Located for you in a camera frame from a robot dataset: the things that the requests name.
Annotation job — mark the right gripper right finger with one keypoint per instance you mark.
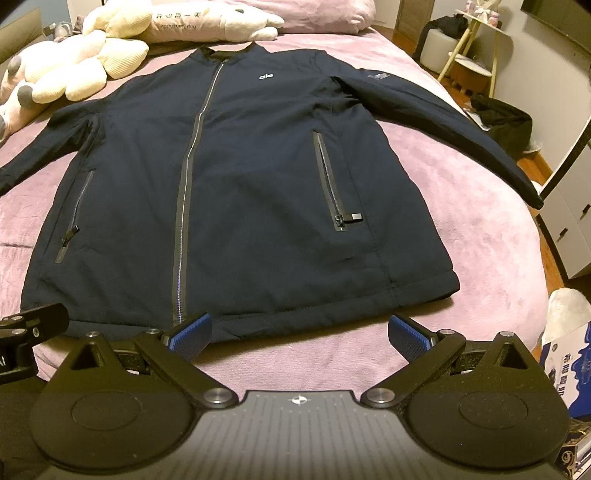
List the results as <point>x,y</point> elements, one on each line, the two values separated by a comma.
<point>410,338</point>

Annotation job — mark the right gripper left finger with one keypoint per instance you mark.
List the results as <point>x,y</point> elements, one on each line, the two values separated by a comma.
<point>189,338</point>

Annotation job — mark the navy blue zip jacket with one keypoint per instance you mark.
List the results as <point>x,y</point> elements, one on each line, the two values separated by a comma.
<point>255,188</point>

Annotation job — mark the black clothes on stool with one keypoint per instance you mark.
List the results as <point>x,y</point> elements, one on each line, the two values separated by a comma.
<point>452,26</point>

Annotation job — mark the purple plush bed blanket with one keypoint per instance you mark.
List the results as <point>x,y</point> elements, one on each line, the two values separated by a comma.
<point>484,224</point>

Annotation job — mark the blue white cardboard box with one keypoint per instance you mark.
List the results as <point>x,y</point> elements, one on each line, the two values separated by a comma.
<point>566,362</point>

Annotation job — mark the white drawer cabinet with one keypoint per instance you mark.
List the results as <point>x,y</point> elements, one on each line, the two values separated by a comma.
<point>566,212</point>

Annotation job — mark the pink grey plush toy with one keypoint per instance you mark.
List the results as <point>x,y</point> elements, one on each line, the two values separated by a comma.
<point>17,106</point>

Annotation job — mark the black bag on floor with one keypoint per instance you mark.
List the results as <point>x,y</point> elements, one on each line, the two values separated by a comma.
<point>509,126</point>

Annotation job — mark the cream flower plush toy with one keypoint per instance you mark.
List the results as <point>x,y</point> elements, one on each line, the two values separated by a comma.
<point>80,65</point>

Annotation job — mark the white round stool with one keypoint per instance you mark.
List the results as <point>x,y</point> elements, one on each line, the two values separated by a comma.
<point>436,50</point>

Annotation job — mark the grey green sofa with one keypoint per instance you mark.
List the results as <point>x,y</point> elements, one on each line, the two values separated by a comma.
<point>19,34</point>

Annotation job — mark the pink long rabbit plush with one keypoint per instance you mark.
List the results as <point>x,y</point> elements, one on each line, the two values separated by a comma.
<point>210,21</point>

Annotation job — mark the flower bouquet on table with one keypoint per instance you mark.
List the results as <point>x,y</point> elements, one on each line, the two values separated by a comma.
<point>485,10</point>

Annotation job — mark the purple pillow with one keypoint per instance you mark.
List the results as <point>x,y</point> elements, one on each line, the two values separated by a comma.
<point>319,16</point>

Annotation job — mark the wall mounted television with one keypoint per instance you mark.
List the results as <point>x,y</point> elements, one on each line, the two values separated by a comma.
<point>568,17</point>

